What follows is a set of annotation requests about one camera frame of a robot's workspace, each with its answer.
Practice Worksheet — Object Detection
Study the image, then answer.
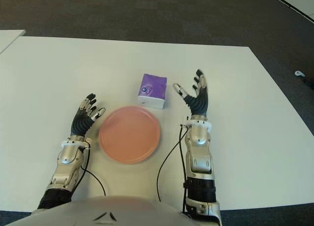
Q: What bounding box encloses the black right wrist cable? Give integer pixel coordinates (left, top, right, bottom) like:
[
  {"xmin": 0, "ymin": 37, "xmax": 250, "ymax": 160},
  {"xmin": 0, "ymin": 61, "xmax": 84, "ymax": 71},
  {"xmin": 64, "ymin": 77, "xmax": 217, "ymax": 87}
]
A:
[
  {"xmin": 180, "ymin": 127, "xmax": 186, "ymax": 212},
  {"xmin": 157, "ymin": 124, "xmax": 183, "ymax": 202}
]

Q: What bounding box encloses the white side table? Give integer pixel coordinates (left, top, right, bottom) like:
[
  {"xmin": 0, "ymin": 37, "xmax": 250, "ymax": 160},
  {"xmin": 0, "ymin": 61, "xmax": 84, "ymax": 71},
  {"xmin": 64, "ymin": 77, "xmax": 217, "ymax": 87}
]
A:
[{"xmin": 0, "ymin": 29, "xmax": 26, "ymax": 54}]

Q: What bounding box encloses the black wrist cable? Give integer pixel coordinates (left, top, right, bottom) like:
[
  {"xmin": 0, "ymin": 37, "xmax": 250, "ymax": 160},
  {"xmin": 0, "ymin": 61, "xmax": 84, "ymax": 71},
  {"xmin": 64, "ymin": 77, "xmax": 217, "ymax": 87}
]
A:
[
  {"xmin": 180, "ymin": 127, "xmax": 186, "ymax": 212},
  {"xmin": 79, "ymin": 143, "xmax": 106, "ymax": 197},
  {"xmin": 157, "ymin": 124, "xmax": 183, "ymax": 202}
]

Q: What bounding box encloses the purple tissue paper pack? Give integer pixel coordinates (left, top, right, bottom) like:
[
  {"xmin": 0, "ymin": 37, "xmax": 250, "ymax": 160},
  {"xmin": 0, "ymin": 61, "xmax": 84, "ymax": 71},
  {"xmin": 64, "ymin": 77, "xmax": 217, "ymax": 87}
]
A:
[{"xmin": 137, "ymin": 73, "xmax": 168, "ymax": 110}]

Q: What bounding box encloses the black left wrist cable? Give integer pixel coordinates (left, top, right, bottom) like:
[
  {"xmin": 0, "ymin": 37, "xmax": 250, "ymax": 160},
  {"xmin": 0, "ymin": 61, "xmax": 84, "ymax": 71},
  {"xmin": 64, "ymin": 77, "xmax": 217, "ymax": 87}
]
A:
[{"xmin": 79, "ymin": 143, "xmax": 106, "ymax": 197}]

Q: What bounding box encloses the silver robot torso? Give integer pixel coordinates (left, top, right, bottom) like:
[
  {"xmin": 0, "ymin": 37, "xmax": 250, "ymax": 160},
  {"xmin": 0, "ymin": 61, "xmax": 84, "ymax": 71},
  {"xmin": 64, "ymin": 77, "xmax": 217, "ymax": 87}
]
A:
[{"xmin": 0, "ymin": 196, "xmax": 194, "ymax": 226}]

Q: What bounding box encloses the pink round plate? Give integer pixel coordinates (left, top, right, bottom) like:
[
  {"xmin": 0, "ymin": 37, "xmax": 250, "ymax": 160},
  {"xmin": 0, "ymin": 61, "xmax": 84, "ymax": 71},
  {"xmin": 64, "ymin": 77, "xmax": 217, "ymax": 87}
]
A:
[{"xmin": 99, "ymin": 105, "xmax": 162, "ymax": 165}]

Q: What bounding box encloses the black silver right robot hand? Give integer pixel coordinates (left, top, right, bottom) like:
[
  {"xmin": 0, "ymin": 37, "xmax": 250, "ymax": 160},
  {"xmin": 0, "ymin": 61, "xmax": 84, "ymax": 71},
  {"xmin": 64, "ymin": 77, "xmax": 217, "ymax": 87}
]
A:
[{"xmin": 173, "ymin": 69, "xmax": 210, "ymax": 118}]

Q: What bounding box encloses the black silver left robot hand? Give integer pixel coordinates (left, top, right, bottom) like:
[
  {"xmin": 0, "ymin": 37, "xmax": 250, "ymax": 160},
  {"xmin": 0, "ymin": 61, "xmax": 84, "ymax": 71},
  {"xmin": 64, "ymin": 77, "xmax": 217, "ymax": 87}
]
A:
[{"xmin": 70, "ymin": 93, "xmax": 106, "ymax": 138}]

